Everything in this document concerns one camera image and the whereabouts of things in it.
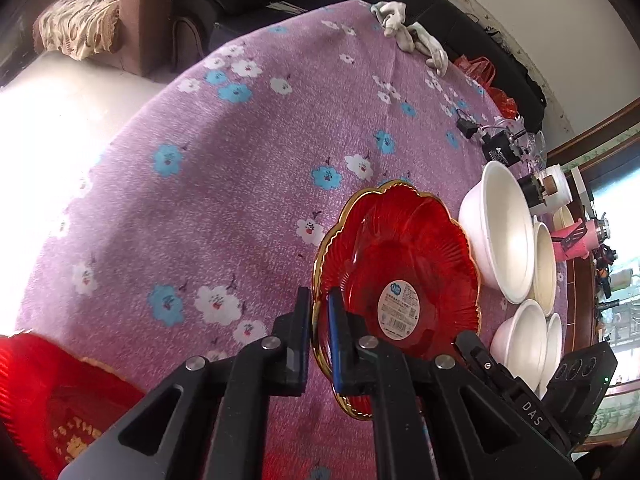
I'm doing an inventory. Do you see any purple floral tablecloth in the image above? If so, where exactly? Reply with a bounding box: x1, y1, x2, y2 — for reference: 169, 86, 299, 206
14, 0, 569, 480

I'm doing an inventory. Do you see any large red ribbed plate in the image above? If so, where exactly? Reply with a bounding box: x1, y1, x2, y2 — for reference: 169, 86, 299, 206
1, 333, 144, 479

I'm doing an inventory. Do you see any pink thermos bottle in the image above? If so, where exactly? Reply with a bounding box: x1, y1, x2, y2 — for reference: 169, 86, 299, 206
551, 218, 611, 262

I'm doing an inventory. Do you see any white bowl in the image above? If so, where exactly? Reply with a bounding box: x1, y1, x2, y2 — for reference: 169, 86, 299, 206
458, 160, 535, 304
536, 313, 563, 399
489, 299, 547, 390

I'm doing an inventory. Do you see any beige basin behind thermos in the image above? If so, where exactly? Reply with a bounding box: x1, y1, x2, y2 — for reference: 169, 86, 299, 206
552, 205, 575, 231

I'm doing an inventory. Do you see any red plastic bag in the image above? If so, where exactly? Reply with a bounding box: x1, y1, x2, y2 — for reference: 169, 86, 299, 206
454, 55, 518, 119

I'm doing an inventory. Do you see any brown armchair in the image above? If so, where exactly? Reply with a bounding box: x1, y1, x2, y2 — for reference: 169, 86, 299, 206
119, 0, 172, 76

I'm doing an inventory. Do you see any black jar with gear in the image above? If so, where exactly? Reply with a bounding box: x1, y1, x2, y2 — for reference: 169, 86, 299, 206
518, 174, 558, 208

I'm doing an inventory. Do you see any beige bowl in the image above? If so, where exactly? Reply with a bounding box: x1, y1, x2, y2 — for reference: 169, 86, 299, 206
528, 221, 556, 318

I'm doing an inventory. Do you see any black leather sofa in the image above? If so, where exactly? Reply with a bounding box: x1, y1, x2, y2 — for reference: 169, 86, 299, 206
171, 0, 549, 134

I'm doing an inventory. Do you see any patterned sofa blanket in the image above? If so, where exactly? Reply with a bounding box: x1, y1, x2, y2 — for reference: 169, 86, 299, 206
32, 0, 122, 61

